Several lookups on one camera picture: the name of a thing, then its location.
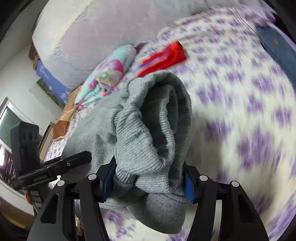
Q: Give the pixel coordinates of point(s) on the wooden picture frame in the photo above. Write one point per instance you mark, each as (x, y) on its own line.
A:
(46, 141)

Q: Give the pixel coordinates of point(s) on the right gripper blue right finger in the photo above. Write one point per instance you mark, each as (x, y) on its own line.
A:
(239, 218)

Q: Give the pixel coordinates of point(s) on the blue patterned cloth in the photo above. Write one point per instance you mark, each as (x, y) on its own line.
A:
(51, 86)

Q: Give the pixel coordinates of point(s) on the red striped folded garment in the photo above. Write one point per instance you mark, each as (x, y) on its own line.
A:
(171, 55)

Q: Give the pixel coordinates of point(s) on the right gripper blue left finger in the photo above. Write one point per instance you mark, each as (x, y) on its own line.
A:
(72, 212)

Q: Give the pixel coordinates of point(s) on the brown orange pillow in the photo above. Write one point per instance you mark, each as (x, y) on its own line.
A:
(61, 127)

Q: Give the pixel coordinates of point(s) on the window with white frame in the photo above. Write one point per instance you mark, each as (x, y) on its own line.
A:
(10, 116)

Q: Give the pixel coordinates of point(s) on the purple floral bedspread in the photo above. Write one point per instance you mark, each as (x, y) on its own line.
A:
(243, 108)

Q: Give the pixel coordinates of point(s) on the grey sweatpants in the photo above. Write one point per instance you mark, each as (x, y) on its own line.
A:
(145, 128)

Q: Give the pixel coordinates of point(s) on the blue denim jeans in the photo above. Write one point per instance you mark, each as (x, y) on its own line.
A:
(280, 47)

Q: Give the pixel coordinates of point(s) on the floral folded blanket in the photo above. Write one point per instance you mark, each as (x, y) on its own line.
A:
(106, 76)

